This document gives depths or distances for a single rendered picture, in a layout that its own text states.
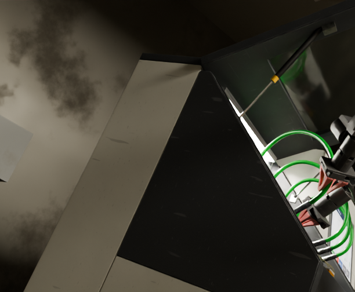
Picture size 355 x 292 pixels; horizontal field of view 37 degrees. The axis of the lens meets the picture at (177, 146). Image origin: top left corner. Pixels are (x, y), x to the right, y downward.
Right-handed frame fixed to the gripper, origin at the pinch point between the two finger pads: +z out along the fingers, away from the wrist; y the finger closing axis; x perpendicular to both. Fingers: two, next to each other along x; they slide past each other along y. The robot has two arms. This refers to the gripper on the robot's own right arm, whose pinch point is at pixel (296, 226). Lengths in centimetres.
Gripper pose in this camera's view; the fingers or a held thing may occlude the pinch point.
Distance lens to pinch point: 177.7
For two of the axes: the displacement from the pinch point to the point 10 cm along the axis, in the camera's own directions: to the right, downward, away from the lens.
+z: -7.3, 6.1, 3.1
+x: -6.5, -4.7, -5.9
